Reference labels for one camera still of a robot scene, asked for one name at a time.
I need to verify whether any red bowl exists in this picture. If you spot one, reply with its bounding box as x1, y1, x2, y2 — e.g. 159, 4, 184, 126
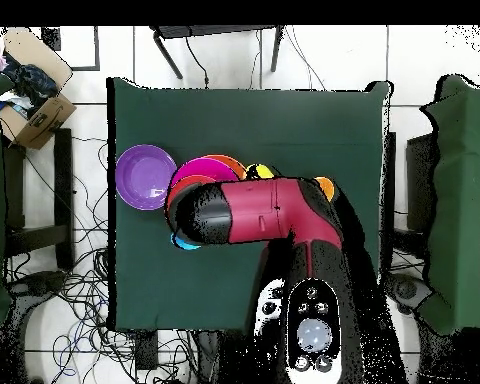
165, 174, 218, 211

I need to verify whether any large orange bowl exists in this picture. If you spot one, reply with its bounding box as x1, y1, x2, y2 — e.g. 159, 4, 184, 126
201, 154, 249, 181

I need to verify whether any light blue cup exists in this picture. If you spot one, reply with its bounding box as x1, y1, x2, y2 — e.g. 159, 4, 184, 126
170, 233, 202, 252

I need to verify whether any black floor equipment with knob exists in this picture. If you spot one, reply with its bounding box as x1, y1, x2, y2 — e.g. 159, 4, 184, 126
7, 269, 69, 307

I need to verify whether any cardboard box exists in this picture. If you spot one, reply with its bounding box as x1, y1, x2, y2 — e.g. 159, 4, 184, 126
0, 26, 78, 151

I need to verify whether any dark blue clothes bundle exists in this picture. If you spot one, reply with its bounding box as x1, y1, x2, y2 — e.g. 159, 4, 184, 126
1, 51, 61, 117

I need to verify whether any black metal stand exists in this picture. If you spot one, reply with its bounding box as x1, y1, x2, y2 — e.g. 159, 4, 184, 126
149, 24, 286, 80

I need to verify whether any black power strip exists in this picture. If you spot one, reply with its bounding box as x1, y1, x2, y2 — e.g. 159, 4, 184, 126
134, 330, 160, 371

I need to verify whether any orange cup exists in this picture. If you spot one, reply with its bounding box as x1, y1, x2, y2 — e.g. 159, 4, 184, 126
313, 176, 336, 203

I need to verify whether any dark green tablecloth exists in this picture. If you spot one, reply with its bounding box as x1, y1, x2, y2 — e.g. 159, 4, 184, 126
106, 76, 393, 332

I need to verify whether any black metal frame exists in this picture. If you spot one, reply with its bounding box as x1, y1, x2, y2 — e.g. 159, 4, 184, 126
1, 127, 75, 271

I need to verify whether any purple bowl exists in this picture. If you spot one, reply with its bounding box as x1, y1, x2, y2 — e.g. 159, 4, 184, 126
114, 144, 179, 212

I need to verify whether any tangle of floor cables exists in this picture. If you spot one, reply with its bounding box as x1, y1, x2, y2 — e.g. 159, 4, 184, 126
3, 135, 209, 384

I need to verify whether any large pink bowl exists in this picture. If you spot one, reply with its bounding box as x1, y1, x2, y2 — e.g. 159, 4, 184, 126
169, 157, 241, 188

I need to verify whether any yellow cup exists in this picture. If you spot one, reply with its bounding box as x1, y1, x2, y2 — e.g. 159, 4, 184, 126
245, 162, 276, 180

